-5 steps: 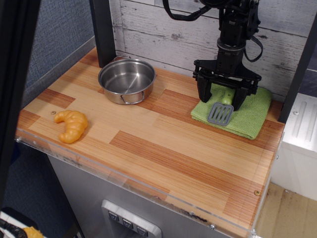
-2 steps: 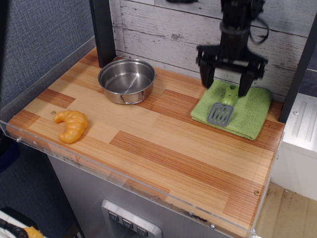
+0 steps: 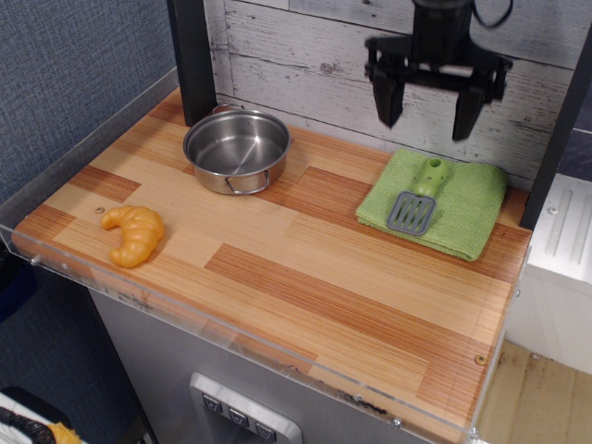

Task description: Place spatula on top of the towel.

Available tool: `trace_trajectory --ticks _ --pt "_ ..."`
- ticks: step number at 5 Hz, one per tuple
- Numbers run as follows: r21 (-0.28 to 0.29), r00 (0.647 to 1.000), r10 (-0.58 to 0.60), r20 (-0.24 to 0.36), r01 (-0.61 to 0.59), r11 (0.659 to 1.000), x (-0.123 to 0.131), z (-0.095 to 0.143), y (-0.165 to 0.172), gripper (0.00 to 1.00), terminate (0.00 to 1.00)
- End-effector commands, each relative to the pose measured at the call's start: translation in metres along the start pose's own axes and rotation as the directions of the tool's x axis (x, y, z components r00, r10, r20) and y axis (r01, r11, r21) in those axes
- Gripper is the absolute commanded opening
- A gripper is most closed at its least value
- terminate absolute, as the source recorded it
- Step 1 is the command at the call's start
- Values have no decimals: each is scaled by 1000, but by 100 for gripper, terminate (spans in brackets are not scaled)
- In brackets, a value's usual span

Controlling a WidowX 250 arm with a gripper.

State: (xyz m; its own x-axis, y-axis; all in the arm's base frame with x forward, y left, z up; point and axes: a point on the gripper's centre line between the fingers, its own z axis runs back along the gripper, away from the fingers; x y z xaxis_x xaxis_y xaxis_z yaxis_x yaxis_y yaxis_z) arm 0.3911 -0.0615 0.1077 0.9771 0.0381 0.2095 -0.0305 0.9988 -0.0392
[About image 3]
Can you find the grey toy fridge cabinet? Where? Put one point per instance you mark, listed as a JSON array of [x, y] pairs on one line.
[[160, 358]]

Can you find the black vertical post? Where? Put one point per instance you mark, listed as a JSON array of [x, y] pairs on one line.
[[193, 58]]

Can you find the dark right vertical post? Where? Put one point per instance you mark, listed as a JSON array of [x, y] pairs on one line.
[[560, 135]]

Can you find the yellow object bottom left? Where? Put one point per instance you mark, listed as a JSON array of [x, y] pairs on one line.
[[64, 435]]

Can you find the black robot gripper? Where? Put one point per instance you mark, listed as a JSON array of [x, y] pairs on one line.
[[439, 53]]

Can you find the stainless steel pot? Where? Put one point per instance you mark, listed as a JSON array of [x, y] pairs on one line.
[[238, 152]]

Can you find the green folded towel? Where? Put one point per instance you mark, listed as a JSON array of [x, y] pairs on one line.
[[467, 204]]

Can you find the clear acrylic edge guard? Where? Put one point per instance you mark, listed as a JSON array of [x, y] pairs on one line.
[[288, 276]]

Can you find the silver dispenser button panel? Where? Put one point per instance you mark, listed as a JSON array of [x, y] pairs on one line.
[[230, 417]]

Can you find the white metal cabinet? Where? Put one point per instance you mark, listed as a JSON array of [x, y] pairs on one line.
[[551, 313]]

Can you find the orange toy croissant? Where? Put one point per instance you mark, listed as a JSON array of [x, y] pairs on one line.
[[141, 230]]

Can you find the green and grey toy spatula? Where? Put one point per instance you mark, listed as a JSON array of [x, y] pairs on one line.
[[412, 211]]

